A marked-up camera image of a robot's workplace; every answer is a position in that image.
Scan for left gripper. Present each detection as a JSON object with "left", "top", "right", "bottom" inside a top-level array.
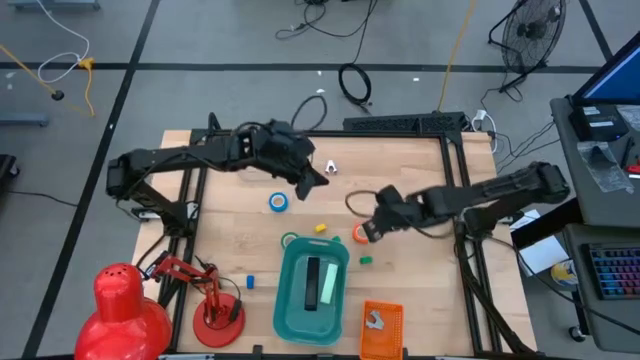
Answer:
[{"left": 238, "top": 119, "right": 331, "bottom": 202}]

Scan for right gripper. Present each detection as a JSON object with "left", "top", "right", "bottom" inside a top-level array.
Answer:
[{"left": 360, "top": 184, "right": 437, "bottom": 245}]

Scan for blue tape roll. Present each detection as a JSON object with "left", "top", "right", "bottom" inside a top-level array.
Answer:
[{"left": 268, "top": 192, "right": 290, "bottom": 213}]

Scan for mint green stapler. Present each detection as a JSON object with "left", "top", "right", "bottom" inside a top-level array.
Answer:
[{"left": 319, "top": 263, "right": 340, "bottom": 305}]

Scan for black stapler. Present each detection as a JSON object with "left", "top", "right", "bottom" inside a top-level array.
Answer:
[{"left": 304, "top": 256, "right": 321, "bottom": 312}]

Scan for orange plastic basket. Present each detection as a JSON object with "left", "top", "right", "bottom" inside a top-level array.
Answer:
[{"left": 359, "top": 299, "right": 405, "bottom": 360}]

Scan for teal plastic bin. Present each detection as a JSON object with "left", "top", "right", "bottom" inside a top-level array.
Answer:
[{"left": 272, "top": 236, "right": 351, "bottom": 347}]

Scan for black perforated bar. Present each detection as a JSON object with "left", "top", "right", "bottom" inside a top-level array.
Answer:
[{"left": 342, "top": 110, "right": 469, "bottom": 134}]

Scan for white power adapter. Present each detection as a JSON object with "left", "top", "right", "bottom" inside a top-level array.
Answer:
[{"left": 472, "top": 108, "right": 497, "bottom": 154}]

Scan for white paper sheet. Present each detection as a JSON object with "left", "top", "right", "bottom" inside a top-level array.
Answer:
[{"left": 517, "top": 234, "right": 571, "bottom": 277}]

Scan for round printed disc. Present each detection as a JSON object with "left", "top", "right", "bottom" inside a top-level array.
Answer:
[{"left": 551, "top": 259, "right": 579, "bottom": 288}]

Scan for dark gray desk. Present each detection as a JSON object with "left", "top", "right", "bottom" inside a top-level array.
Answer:
[
  {"left": 562, "top": 223, "right": 640, "bottom": 354},
  {"left": 549, "top": 94, "right": 640, "bottom": 229}
]

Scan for red desk lamp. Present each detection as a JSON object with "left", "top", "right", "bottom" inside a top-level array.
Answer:
[{"left": 74, "top": 252, "right": 246, "bottom": 360}]

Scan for clear plastic bag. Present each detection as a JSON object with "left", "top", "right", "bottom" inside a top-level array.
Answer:
[{"left": 577, "top": 140, "right": 635, "bottom": 194}]

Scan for backlit keyboard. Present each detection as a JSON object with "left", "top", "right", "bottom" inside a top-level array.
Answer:
[{"left": 588, "top": 242, "right": 640, "bottom": 301}]

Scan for black mini computer box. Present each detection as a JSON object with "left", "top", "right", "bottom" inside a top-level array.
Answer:
[{"left": 569, "top": 103, "right": 630, "bottom": 143}]

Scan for black floor fan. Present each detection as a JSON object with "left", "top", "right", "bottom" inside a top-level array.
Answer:
[{"left": 488, "top": 0, "right": 568, "bottom": 94}]

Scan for computer monitor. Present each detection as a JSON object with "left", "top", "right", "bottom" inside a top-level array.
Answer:
[{"left": 571, "top": 32, "right": 640, "bottom": 106}]

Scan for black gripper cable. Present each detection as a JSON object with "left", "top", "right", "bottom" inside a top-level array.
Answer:
[
  {"left": 344, "top": 189, "right": 382, "bottom": 219},
  {"left": 290, "top": 94, "right": 329, "bottom": 132}
]

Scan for black aluminium rig frame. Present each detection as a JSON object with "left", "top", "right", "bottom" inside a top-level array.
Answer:
[{"left": 159, "top": 127, "right": 539, "bottom": 360}]

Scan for coiled black cable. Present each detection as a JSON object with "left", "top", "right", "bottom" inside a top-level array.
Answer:
[{"left": 338, "top": 62, "right": 374, "bottom": 107}]

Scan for loose black floor cables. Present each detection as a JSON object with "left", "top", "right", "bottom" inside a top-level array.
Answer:
[{"left": 274, "top": 0, "right": 380, "bottom": 41}]

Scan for thick yellow cable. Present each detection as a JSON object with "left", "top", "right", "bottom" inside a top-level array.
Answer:
[{"left": 437, "top": 0, "right": 479, "bottom": 114}]

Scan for yellow cable with plug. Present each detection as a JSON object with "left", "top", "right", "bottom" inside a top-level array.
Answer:
[{"left": 0, "top": 43, "right": 96, "bottom": 119}]

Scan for white cable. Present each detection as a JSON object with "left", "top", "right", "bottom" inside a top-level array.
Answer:
[{"left": 35, "top": 0, "right": 92, "bottom": 84}]

